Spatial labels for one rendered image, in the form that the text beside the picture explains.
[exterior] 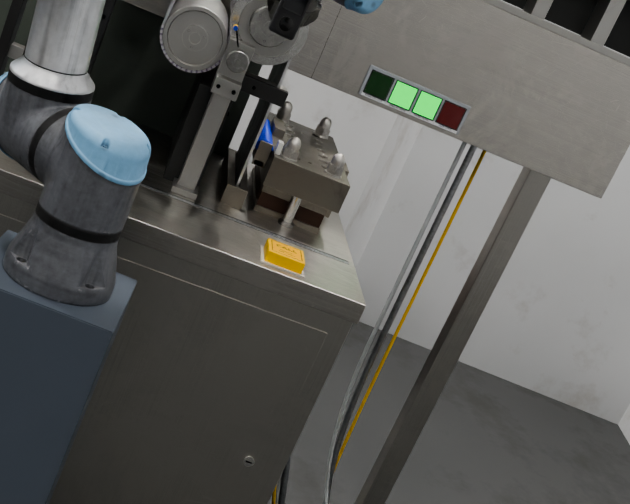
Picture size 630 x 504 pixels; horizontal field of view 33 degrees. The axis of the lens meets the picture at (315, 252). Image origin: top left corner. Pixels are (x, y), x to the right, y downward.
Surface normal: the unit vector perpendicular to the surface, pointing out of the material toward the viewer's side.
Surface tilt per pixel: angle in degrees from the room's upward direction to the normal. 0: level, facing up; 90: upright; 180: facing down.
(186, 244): 90
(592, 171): 90
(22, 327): 90
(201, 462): 90
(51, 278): 72
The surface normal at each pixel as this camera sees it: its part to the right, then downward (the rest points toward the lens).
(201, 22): 0.07, 0.34
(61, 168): -0.62, -0.02
